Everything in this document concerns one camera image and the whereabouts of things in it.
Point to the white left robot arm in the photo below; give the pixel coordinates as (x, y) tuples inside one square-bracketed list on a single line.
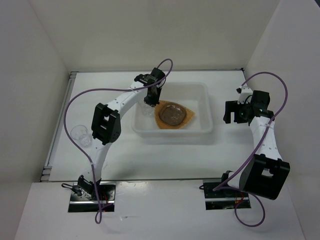
[(106, 125)]

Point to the aluminium table frame rail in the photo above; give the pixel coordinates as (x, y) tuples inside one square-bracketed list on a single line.
[(46, 171)]

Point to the translucent plastic bin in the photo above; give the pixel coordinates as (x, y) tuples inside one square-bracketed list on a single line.
[(194, 96)]

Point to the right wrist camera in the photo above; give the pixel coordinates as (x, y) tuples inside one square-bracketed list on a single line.
[(245, 94)]

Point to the clear plastic cup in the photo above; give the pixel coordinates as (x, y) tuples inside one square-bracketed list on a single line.
[(146, 109), (81, 136)]

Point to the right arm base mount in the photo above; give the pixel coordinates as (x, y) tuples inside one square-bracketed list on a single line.
[(224, 199)]

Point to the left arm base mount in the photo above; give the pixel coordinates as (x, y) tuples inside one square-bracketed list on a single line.
[(80, 202)]

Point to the woven bamboo basket tray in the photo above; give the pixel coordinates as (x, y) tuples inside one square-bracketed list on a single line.
[(170, 115)]

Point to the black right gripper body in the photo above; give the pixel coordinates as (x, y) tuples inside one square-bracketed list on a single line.
[(240, 115)]

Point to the clear plastic cup front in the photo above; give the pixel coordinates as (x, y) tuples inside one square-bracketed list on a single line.
[(81, 136)]

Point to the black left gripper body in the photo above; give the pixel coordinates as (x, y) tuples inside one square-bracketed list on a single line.
[(153, 99)]

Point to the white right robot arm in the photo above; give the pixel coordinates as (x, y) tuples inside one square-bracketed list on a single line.
[(266, 172)]

